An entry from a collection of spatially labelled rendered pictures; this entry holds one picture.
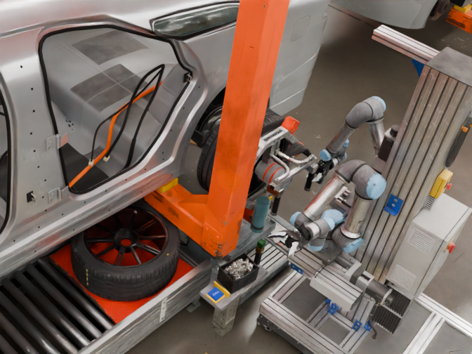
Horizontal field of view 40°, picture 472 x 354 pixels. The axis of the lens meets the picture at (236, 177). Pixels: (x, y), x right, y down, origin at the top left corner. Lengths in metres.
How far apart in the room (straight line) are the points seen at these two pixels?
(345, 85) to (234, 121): 3.53
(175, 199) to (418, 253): 1.47
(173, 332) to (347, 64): 3.84
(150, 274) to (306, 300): 1.05
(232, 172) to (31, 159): 1.02
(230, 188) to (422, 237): 1.03
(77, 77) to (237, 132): 1.46
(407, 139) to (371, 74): 3.73
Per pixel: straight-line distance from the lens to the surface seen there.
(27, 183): 3.19
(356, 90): 6.62
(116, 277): 3.78
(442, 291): 4.93
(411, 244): 3.51
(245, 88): 3.09
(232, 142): 3.30
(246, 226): 4.52
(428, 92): 3.11
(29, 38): 2.98
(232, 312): 4.04
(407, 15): 6.22
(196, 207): 3.82
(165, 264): 3.85
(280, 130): 3.92
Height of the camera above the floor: 3.44
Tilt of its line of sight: 41 degrees down
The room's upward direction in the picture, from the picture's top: 11 degrees clockwise
